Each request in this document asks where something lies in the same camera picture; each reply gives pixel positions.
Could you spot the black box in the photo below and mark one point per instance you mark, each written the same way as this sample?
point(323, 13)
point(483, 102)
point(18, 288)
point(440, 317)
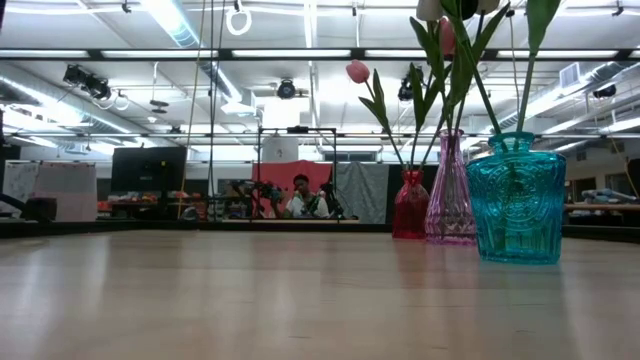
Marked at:
point(41, 210)

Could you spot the white air vent grille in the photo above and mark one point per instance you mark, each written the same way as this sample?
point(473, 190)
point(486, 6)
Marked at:
point(570, 75)

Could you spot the pink artificial tulip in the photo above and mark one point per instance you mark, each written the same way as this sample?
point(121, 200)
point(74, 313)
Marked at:
point(357, 71)
point(447, 37)

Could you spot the blue grey cloth roll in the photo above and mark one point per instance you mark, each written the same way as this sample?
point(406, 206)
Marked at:
point(602, 195)

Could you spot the black computer monitor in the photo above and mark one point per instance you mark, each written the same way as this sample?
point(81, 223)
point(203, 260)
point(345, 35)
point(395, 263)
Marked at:
point(148, 170)

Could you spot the wooden background table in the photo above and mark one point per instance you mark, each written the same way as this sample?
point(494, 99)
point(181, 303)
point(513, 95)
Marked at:
point(600, 206)

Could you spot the black background robot arm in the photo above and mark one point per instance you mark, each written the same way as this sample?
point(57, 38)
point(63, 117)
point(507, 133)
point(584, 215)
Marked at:
point(331, 197)
point(260, 192)

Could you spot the black overhead camera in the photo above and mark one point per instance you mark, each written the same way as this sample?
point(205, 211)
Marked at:
point(404, 91)

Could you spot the person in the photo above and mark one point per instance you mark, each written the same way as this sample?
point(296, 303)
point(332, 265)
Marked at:
point(302, 205)

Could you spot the black ceiling camera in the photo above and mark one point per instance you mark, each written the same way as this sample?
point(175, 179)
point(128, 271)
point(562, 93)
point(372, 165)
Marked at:
point(605, 91)

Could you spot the black metal frame stand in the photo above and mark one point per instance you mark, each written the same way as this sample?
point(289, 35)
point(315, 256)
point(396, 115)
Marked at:
point(298, 129)

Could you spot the black overhead spotlight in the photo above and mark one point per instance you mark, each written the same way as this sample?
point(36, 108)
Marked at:
point(95, 89)

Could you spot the pale pink partition panel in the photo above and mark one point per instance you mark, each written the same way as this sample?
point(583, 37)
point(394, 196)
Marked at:
point(67, 185)

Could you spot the red glass vase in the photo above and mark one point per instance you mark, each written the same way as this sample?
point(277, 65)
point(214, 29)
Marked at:
point(410, 215)

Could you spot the red hanging cloth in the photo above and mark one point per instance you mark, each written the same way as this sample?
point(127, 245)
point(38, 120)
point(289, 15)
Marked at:
point(275, 172)

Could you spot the grey hanging cloth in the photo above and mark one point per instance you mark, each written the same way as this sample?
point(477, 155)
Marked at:
point(365, 192)

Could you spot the teal glass vase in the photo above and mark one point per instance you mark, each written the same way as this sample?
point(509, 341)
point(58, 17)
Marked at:
point(520, 210)

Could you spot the purple glass vase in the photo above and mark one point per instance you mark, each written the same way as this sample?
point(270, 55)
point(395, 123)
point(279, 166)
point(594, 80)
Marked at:
point(447, 215)

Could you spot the black ceiling disc fixture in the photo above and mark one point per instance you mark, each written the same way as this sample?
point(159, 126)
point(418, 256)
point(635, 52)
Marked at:
point(159, 103)

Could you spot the white hanging cloth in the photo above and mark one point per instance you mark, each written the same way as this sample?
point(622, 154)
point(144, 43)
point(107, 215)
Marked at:
point(20, 180)

